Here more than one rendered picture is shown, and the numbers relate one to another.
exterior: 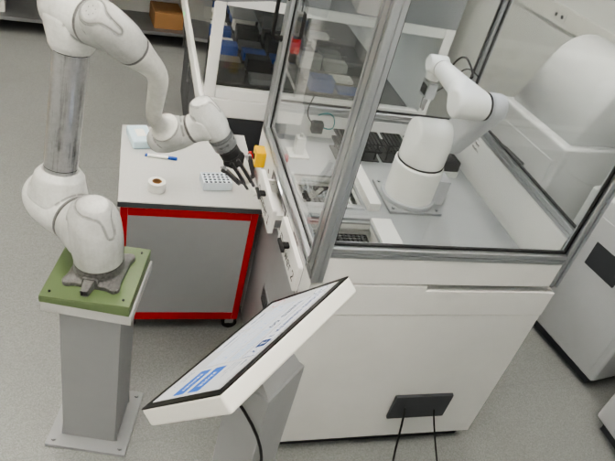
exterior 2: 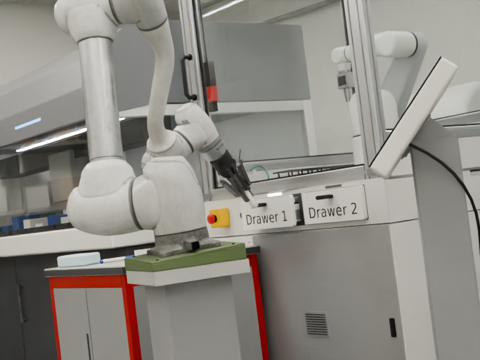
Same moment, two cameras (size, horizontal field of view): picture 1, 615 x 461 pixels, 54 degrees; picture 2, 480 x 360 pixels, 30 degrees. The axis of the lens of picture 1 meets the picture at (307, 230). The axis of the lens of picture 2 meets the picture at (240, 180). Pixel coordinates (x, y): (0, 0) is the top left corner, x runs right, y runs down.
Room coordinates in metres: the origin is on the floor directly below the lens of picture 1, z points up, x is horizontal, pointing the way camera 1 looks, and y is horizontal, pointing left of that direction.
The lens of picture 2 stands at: (-1.13, 1.12, 0.90)
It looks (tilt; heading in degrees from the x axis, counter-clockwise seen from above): 2 degrees up; 345
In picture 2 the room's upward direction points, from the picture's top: 7 degrees counter-clockwise
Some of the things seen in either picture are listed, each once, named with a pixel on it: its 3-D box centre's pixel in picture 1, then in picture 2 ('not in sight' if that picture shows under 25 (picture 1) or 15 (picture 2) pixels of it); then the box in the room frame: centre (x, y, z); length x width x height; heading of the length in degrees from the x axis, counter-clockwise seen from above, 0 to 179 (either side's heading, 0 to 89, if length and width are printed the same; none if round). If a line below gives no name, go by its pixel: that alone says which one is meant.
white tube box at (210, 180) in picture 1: (216, 181); not in sight; (2.13, 0.43, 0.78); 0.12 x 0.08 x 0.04; 117
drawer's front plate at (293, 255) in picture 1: (289, 252); (333, 205); (1.67, 0.04, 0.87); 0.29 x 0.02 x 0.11; 21
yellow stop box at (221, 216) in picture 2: (258, 156); (218, 218); (2.27, 0.29, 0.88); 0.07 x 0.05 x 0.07; 21
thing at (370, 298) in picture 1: (390, 213); (376, 199); (2.10, -0.31, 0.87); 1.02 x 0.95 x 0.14; 21
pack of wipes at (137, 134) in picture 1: (140, 136); (78, 259); (2.32, 0.84, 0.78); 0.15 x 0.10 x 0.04; 34
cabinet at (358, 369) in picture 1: (359, 296); (393, 320); (2.10, -0.31, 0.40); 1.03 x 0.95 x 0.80; 21
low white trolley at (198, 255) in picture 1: (180, 230); (161, 357); (2.24, 0.59, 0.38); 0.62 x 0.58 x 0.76; 21
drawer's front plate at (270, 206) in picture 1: (266, 200); (267, 213); (1.95, 0.19, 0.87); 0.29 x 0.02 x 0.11; 21
